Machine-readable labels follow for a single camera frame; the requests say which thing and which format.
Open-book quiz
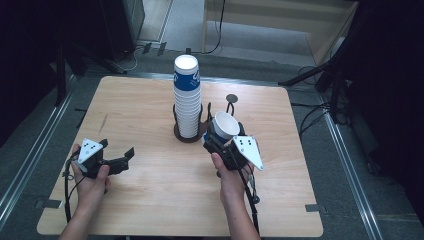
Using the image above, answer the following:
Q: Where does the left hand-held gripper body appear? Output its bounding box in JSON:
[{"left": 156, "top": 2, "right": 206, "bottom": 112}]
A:
[{"left": 75, "top": 137, "right": 131, "bottom": 180}]

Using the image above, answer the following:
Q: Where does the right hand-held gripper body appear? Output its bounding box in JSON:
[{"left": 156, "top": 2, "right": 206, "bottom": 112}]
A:
[{"left": 209, "top": 134, "right": 265, "bottom": 172}]

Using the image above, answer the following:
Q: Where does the cup rack with wooden base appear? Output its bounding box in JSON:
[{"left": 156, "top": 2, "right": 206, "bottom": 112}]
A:
[{"left": 172, "top": 101, "right": 238, "bottom": 144}]

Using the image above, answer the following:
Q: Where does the white paper cup blue band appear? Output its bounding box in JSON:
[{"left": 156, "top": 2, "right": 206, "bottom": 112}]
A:
[{"left": 202, "top": 110, "right": 242, "bottom": 145}]

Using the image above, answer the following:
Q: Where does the stack of paper cups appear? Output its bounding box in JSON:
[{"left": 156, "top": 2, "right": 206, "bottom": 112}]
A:
[{"left": 172, "top": 54, "right": 203, "bottom": 139}]

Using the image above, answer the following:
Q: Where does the person's left hand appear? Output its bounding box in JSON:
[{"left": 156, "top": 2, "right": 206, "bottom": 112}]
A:
[{"left": 70, "top": 143, "right": 112, "bottom": 209}]

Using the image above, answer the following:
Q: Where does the person's right hand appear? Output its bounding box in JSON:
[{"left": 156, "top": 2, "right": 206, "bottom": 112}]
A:
[{"left": 210, "top": 152, "right": 256, "bottom": 208}]

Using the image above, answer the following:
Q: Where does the black metal stand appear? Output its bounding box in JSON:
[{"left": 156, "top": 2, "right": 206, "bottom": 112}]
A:
[{"left": 278, "top": 49, "right": 358, "bottom": 126}]

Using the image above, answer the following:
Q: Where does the black cabinet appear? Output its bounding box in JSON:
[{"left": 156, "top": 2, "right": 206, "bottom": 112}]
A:
[{"left": 98, "top": 0, "right": 147, "bottom": 63}]

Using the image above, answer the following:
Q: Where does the black curtain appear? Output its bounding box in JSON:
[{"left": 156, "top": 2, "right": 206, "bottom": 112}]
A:
[{"left": 339, "top": 0, "right": 424, "bottom": 204}]

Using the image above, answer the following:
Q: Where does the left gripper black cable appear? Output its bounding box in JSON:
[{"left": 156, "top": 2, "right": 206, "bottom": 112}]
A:
[{"left": 61, "top": 156, "right": 87, "bottom": 224}]

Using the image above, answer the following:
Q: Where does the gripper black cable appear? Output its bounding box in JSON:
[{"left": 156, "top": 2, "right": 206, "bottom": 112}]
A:
[
  {"left": 61, "top": 156, "right": 87, "bottom": 224},
  {"left": 231, "top": 154, "right": 262, "bottom": 234}
]

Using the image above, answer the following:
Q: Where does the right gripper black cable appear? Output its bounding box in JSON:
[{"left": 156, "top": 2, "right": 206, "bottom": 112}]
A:
[{"left": 231, "top": 154, "right": 262, "bottom": 234}]

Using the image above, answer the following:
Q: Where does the metal floor rail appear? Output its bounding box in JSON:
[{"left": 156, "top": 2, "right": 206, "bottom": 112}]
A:
[
  {"left": 0, "top": 74, "right": 78, "bottom": 223},
  {"left": 318, "top": 94, "right": 385, "bottom": 240}
]

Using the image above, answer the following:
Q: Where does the black floor cable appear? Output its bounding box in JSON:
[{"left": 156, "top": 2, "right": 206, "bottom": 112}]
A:
[{"left": 297, "top": 101, "right": 336, "bottom": 136}]

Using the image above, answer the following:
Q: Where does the black power cable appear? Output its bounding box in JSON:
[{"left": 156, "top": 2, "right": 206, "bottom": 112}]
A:
[{"left": 199, "top": 0, "right": 227, "bottom": 56}]

